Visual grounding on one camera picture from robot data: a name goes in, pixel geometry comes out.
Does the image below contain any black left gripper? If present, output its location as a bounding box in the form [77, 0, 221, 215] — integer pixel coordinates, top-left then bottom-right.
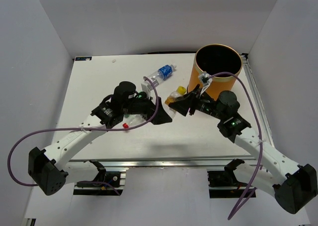
[122, 90, 172, 125]

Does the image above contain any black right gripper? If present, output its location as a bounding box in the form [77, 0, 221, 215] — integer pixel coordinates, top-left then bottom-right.
[168, 84, 225, 121]

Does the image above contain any clear bottle orange label yellow cap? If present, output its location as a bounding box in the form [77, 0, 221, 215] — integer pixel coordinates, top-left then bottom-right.
[163, 86, 187, 119]

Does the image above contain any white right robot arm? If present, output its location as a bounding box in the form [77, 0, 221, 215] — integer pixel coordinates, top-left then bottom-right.
[169, 87, 318, 214]

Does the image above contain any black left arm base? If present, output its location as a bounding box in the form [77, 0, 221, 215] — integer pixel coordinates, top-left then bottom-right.
[73, 160, 125, 196]

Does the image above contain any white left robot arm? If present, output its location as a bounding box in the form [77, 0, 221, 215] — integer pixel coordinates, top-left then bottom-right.
[28, 81, 172, 196]

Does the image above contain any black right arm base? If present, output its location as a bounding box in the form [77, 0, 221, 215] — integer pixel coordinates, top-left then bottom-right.
[207, 159, 247, 199]

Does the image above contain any orange cylindrical bin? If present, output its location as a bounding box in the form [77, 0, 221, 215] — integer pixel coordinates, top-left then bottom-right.
[187, 44, 242, 100]

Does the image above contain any green plastic bottle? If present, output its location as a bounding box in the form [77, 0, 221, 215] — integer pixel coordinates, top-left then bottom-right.
[123, 91, 148, 116]

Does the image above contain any clear bottle red label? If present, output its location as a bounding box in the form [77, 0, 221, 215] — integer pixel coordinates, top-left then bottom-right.
[122, 115, 145, 129]

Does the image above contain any clear bottle blue label white cap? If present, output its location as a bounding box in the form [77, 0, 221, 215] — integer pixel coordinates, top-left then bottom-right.
[147, 64, 176, 87]

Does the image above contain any blue sticker on table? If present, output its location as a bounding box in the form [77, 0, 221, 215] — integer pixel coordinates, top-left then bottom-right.
[74, 56, 92, 61]

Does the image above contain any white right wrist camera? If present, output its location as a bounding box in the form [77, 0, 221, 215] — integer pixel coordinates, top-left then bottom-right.
[198, 72, 213, 95]

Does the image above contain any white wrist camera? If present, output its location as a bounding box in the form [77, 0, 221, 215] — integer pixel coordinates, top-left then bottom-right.
[141, 77, 154, 98]
[198, 72, 213, 95]

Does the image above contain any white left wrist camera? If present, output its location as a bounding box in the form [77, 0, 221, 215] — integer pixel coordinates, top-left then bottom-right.
[141, 77, 154, 98]

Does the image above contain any aluminium table frame rail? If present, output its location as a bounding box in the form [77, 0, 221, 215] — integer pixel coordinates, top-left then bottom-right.
[37, 52, 275, 187]

